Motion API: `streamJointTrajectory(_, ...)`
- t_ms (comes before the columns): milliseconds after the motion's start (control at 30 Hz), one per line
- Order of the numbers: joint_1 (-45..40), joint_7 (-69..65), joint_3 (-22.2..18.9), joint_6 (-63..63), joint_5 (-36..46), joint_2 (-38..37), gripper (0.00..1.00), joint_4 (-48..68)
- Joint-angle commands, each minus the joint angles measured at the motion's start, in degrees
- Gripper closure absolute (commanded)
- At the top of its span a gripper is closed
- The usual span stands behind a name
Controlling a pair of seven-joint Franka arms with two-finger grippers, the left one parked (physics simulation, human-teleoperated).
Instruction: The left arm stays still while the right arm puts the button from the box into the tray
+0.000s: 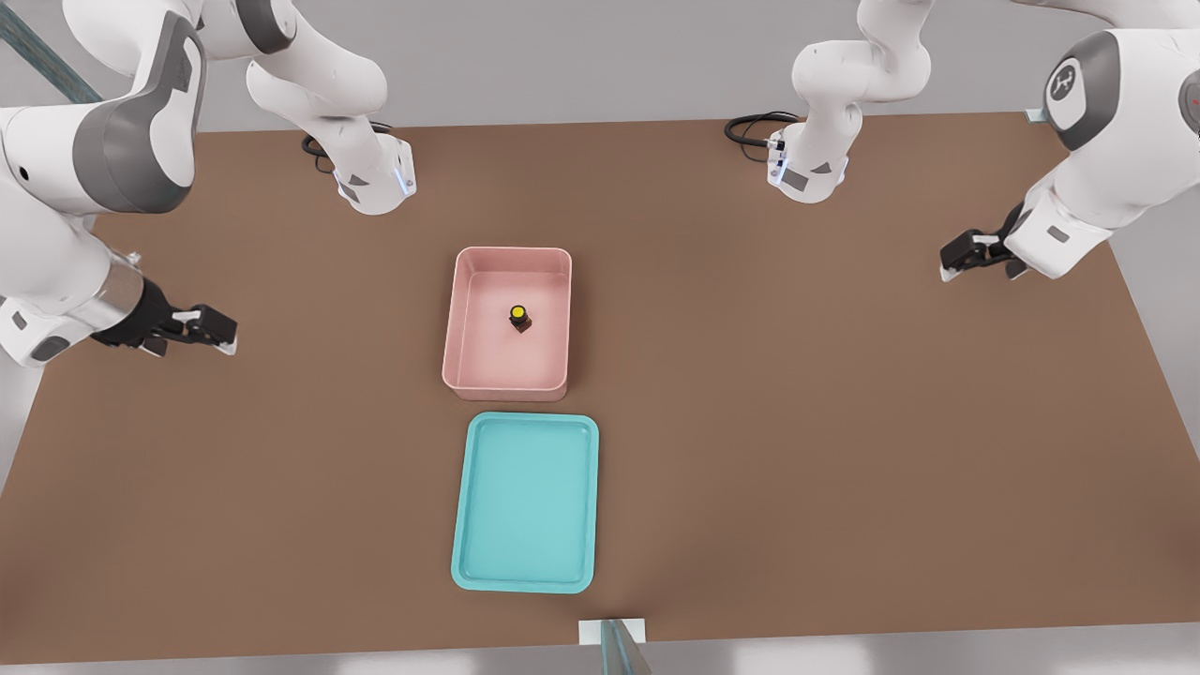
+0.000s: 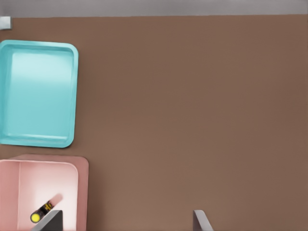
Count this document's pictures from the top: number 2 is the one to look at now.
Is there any yellow-capped black button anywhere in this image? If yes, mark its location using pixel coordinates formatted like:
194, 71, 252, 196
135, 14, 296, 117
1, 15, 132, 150
30, 193, 64, 223

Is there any pale blue-green tray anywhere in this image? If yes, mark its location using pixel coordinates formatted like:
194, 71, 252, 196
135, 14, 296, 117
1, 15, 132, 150
0, 39, 79, 149

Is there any pink box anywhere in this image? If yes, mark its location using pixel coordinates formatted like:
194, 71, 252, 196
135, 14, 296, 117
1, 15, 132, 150
0, 154, 90, 231

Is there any silver frame post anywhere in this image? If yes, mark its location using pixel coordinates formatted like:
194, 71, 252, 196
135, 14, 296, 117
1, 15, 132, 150
0, 16, 13, 31

